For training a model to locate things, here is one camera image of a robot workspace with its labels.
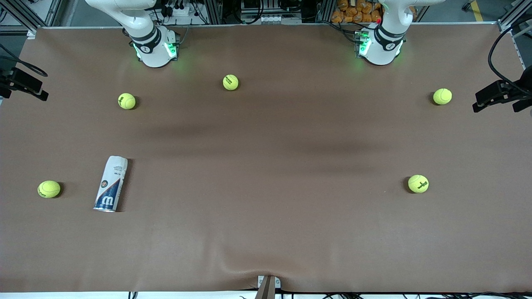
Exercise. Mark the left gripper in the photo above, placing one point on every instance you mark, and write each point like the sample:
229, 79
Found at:
506, 88

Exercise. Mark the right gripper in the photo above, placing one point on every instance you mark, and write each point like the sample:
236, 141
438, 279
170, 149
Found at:
16, 79

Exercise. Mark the white blue tennis can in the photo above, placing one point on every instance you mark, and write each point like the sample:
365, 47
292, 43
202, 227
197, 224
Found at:
110, 187

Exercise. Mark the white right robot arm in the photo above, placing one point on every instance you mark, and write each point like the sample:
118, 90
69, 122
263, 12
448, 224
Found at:
151, 50

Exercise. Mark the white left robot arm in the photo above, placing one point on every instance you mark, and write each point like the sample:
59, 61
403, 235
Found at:
384, 50

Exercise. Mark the yellow tennis ball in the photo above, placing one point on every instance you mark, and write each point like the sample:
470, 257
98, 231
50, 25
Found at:
49, 189
230, 82
418, 183
442, 96
126, 101

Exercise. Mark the orange snack bag pile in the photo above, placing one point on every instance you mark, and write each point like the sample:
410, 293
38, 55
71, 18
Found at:
349, 12

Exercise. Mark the white power strip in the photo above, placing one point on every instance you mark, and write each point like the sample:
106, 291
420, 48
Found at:
183, 11

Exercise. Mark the white connector row device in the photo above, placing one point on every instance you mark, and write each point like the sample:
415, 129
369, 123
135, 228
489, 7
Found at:
270, 19

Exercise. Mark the brown table mat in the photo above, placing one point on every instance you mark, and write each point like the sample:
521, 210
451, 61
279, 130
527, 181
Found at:
266, 224

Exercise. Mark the grey metal table clamp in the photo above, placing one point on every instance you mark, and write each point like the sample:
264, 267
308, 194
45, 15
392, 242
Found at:
266, 290

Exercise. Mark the aluminium table edge rail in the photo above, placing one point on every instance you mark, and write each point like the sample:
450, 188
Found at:
519, 47

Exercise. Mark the aluminium frame profile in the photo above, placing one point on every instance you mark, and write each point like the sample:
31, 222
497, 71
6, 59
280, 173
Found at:
25, 18
509, 18

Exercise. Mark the aluminium frame post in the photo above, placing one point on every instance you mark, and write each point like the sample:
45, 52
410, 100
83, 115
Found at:
325, 10
214, 10

